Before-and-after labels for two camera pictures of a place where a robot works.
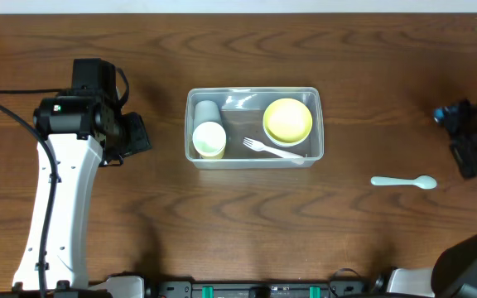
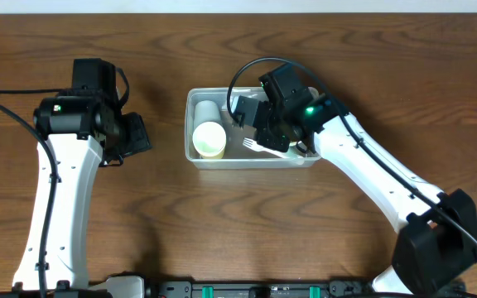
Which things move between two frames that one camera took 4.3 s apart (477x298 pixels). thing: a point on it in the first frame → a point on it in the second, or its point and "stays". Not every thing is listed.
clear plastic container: x=254 y=127 stays
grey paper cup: x=206 y=111 stays
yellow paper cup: x=219 y=156 stays
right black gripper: x=469 y=155 → x=272 y=138
